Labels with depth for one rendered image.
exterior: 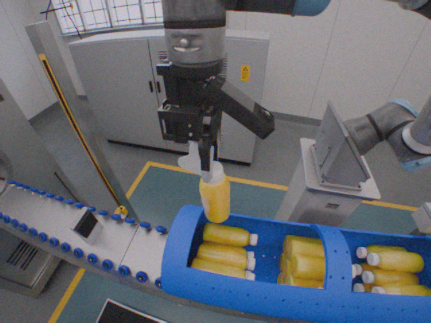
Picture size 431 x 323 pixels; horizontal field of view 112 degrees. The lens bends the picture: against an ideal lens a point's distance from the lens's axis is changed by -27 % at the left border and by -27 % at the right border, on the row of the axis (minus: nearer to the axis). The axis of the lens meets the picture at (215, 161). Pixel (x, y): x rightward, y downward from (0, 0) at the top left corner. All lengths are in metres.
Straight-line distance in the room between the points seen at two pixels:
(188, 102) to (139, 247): 0.70
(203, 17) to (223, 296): 0.54
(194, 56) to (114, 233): 0.83
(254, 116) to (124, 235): 0.78
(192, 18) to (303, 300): 0.57
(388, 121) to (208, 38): 0.69
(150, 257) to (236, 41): 1.59
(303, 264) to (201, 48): 0.54
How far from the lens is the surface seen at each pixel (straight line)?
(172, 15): 0.23
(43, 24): 0.89
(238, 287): 0.51
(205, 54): 0.23
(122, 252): 0.89
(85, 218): 0.86
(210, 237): 0.67
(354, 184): 0.84
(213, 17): 0.23
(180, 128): 0.29
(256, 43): 1.71
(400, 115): 0.81
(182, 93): 0.28
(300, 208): 0.94
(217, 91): 0.26
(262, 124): 0.27
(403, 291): 0.79
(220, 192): 0.39
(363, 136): 0.79
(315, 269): 0.60
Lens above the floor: 1.69
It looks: 44 degrees down
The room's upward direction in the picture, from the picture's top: straight up
